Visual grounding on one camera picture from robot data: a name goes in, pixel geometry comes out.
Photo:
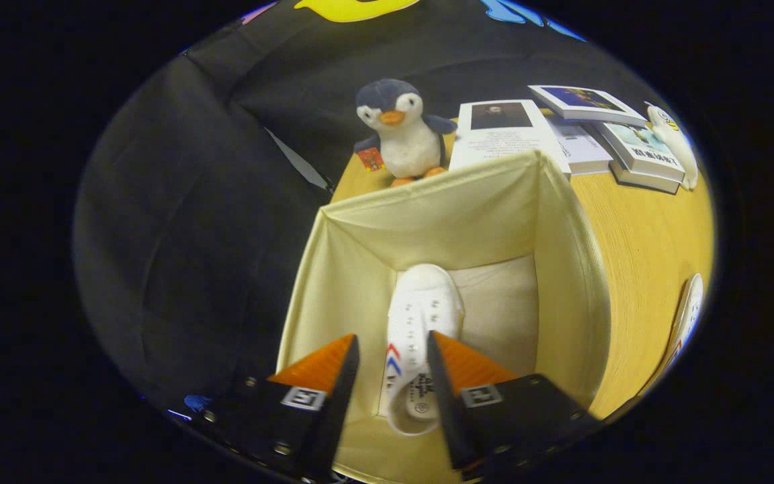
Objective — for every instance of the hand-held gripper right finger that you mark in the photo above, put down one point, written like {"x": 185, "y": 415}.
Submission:
{"x": 444, "y": 403}

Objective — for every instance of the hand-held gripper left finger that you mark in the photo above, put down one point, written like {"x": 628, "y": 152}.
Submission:
{"x": 340, "y": 403}

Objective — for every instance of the white canvas shoe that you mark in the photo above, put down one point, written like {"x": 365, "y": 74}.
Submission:
{"x": 688, "y": 316}
{"x": 420, "y": 309}

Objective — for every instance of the beige fabric storage box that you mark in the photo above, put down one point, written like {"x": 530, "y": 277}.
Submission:
{"x": 441, "y": 222}

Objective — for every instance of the computer monitor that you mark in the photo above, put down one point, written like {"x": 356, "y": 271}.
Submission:
{"x": 195, "y": 402}

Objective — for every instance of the black backdrop cloth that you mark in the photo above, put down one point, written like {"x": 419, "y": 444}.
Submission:
{"x": 179, "y": 235}

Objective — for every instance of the penguin plush toy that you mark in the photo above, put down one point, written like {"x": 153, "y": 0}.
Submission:
{"x": 404, "y": 141}

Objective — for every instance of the white book with portrait cover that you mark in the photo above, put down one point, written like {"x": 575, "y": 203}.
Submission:
{"x": 501, "y": 141}

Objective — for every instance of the plain white book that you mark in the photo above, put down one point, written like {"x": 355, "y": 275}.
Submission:
{"x": 585, "y": 151}

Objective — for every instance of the book with teal picture cover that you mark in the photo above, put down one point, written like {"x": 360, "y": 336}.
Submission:
{"x": 642, "y": 151}

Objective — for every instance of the book with blue picture cover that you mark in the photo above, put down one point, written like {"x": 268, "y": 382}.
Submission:
{"x": 585, "y": 101}

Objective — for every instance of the white duck plush toy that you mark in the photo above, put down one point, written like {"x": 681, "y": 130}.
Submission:
{"x": 679, "y": 144}

